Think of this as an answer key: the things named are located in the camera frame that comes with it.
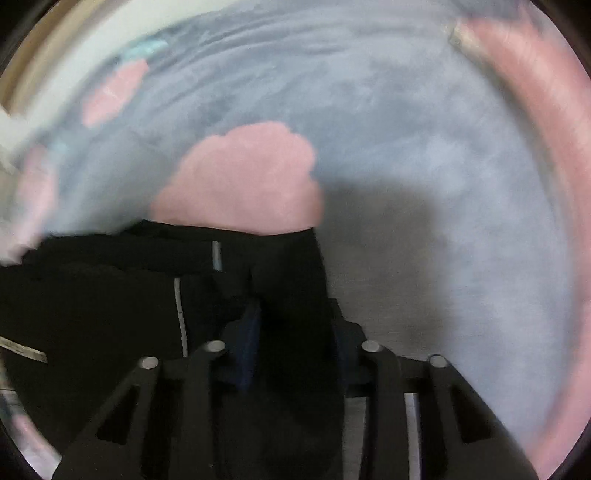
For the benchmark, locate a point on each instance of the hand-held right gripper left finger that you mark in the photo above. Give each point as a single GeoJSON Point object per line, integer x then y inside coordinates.
{"type": "Point", "coordinates": [249, 344]}

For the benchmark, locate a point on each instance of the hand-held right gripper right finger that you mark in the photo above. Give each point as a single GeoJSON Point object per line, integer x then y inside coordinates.
{"type": "Point", "coordinates": [353, 360]}

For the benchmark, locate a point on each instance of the black hooded jacket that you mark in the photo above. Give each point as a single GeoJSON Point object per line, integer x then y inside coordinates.
{"type": "Point", "coordinates": [115, 300]}

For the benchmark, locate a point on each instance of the grey floral blanket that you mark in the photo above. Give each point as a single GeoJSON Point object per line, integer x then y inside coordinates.
{"type": "Point", "coordinates": [392, 138]}

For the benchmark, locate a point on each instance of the pink pillow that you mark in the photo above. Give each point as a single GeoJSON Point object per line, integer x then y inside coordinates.
{"type": "Point", "coordinates": [554, 115]}

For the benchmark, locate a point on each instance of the striped wooden window blind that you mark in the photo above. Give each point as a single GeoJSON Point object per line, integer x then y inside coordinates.
{"type": "Point", "coordinates": [32, 69]}

